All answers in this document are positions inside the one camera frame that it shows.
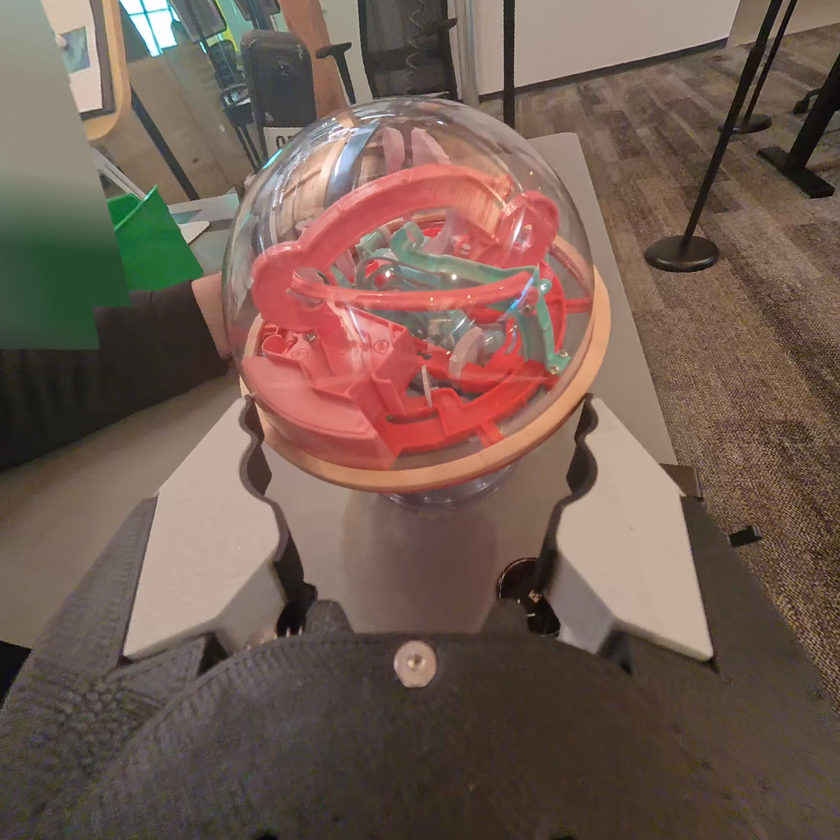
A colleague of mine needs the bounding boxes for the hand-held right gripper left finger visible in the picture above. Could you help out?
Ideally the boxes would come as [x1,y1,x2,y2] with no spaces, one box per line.
[121,395,312,662]

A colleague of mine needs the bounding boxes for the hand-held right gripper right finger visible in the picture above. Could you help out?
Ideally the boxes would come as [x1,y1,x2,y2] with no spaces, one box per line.
[533,392,716,662]

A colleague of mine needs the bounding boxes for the clear plastic ball stand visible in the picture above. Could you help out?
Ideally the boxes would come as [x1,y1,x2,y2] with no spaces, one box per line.
[377,462,519,509]

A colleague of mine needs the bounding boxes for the clear maze ball red tracks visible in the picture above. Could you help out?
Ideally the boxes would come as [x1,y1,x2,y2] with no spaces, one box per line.
[222,97,613,492]

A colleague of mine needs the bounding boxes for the person's left forearm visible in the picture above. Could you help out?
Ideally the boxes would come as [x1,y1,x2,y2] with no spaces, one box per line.
[0,279,232,472]

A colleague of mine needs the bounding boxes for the person's left hand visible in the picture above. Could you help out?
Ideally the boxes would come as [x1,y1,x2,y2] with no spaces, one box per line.
[190,272,238,360]

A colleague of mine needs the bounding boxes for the round black table button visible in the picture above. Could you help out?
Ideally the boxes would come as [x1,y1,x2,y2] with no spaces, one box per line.
[494,556,564,636]

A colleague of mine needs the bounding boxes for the black mesh office chair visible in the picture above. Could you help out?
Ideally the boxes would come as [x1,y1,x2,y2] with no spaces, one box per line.
[357,0,460,104]

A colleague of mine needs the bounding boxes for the green plastic bin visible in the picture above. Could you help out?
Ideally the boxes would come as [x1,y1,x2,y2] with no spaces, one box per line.
[105,185,206,294]

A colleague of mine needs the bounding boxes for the black table leg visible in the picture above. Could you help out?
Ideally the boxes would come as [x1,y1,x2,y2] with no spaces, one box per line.
[756,62,840,199]

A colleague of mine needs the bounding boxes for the black stanchion post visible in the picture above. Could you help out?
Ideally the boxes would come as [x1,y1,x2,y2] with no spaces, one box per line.
[717,0,785,137]
[497,0,521,127]
[645,0,800,273]

